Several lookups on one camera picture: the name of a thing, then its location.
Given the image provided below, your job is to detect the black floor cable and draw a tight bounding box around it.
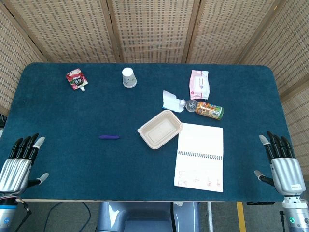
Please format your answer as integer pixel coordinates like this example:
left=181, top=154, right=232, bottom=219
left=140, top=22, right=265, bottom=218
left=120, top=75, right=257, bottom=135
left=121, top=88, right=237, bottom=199
left=14, top=202, right=92, bottom=232

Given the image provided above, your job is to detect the woven bamboo folding screen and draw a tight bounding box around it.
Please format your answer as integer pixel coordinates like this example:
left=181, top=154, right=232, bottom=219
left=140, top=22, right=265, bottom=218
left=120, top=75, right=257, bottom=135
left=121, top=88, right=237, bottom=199
left=0, top=0, right=309, bottom=184

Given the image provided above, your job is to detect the red spouted snack pouch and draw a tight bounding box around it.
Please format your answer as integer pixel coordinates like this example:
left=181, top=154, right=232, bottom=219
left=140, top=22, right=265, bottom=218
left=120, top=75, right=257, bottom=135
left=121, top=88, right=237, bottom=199
left=65, top=68, right=89, bottom=92

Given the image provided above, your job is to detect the white paper cup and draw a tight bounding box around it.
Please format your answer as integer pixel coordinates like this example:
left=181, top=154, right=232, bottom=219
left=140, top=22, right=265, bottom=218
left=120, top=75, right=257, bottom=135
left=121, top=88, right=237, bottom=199
left=121, top=67, right=138, bottom=89

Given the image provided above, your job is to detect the crumpled white tissue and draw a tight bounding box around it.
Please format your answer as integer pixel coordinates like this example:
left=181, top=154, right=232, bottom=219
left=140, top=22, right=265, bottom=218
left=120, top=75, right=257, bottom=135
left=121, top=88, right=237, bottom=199
left=161, top=90, right=185, bottom=113

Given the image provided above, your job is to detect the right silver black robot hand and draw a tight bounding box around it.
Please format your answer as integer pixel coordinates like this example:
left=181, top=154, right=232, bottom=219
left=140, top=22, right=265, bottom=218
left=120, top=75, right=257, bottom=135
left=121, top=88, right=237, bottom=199
left=254, top=131, right=307, bottom=196

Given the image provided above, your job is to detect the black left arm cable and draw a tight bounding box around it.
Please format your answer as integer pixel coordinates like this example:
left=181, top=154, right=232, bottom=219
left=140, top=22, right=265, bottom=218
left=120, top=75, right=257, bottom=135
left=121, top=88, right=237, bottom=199
left=22, top=202, right=32, bottom=217

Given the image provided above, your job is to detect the dark blue table mat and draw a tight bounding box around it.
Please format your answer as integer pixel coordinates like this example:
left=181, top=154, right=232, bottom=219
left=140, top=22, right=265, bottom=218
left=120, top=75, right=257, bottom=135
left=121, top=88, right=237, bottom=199
left=0, top=62, right=304, bottom=203

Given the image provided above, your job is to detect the black table frame bar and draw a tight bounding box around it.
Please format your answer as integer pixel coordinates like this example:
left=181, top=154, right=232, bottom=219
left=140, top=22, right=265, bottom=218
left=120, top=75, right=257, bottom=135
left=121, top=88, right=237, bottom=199
left=246, top=201, right=276, bottom=206

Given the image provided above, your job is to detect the plastic bottle orange label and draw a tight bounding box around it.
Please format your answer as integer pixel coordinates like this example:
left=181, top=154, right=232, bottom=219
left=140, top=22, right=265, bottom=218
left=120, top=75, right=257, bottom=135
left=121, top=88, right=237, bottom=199
left=178, top=99, right=225, bottom=121

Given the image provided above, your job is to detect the beige rectangular food container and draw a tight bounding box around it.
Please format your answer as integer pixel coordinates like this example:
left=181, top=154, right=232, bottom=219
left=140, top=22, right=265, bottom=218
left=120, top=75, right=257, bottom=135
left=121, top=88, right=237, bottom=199
left=137, top=109, right=183, bottom=150

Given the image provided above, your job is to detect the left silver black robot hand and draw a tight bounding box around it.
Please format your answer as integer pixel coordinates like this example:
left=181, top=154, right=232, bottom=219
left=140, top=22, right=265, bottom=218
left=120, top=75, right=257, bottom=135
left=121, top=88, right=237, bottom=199
left=0, top=133, right=50, bottom=196

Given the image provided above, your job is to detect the white table leg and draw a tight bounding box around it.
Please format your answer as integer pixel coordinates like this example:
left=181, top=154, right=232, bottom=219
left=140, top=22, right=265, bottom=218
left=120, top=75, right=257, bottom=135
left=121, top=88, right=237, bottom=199
left=207, top=202, right=214, bottom=232

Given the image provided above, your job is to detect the blue-grey robot torso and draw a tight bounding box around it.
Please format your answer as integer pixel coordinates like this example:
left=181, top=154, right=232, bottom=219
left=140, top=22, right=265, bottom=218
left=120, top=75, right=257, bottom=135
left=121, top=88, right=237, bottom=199
left=96, top=201, right=201, bottom=232

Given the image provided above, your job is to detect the pink wet wipes pack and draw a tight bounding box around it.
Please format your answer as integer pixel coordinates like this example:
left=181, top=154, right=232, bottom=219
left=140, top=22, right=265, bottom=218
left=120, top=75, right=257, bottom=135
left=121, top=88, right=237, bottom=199
left=189, top=69, right=210, bottom=101

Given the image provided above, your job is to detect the open spiral notebook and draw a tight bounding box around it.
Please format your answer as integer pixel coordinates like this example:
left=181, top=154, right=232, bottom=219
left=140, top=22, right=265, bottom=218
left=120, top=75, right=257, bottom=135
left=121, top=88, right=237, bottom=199
left=173, top=122, right=224, bottom=193

